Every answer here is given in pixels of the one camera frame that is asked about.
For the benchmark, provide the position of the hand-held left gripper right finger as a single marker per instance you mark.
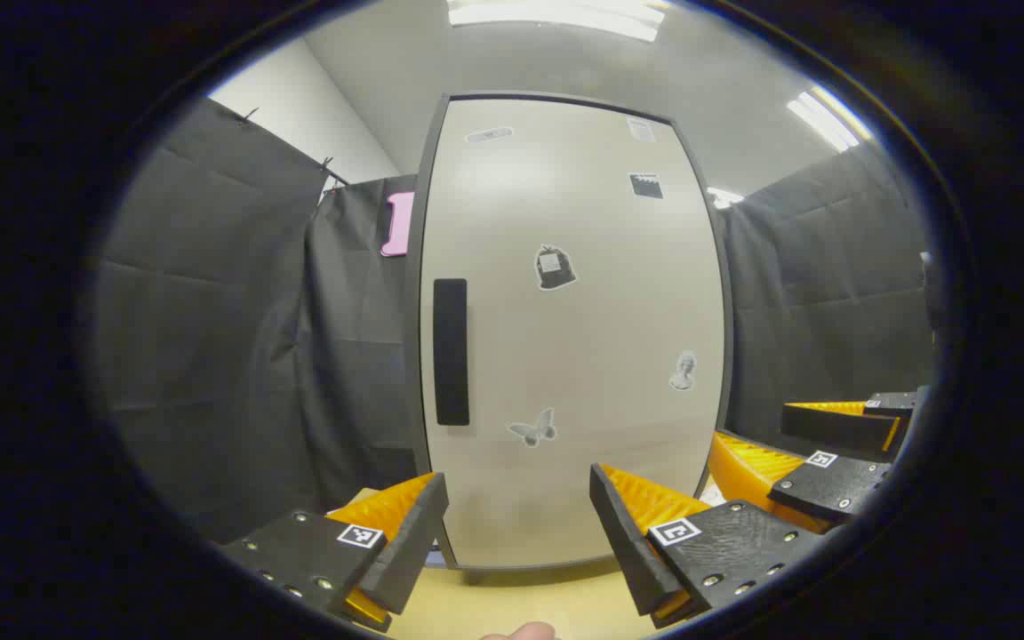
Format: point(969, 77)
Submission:
point(628, 551)

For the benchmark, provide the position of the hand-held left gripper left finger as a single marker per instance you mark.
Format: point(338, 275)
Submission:
point(405, 551)

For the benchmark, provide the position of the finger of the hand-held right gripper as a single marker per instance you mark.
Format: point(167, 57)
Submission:
point(832, 427)
point(832, 489)

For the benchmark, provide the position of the dark grey cabinet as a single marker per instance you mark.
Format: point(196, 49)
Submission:
point(412, 373)

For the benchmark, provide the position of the beige cabinet door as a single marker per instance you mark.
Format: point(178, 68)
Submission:
point(601, 338)

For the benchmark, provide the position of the ceiling light panel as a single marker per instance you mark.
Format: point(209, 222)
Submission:
point(724, 197)
point(556, 16)
point(825, 117)

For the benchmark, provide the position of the black backdrop cloth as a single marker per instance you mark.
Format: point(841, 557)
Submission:
point(210, 356)

